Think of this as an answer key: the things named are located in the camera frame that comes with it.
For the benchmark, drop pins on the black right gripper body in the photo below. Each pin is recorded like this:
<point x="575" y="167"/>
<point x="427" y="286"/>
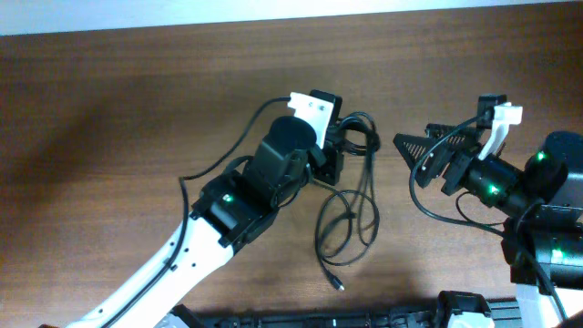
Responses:
<point x="463" y="159"/>

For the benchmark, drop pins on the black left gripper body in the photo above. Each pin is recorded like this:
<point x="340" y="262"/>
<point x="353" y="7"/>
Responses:
<point x="330" y="165"/>

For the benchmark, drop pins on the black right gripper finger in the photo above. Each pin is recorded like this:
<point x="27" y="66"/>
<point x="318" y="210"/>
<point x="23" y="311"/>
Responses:
<point x="415" y="149"/>
<point x="464" y="136"/>

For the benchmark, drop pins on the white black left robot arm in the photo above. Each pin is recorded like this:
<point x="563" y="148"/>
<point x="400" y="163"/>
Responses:
<point x="232" y="211"/>

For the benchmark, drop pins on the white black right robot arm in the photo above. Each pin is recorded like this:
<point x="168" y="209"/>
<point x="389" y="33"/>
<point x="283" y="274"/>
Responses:
<point x="542" y="234"/>

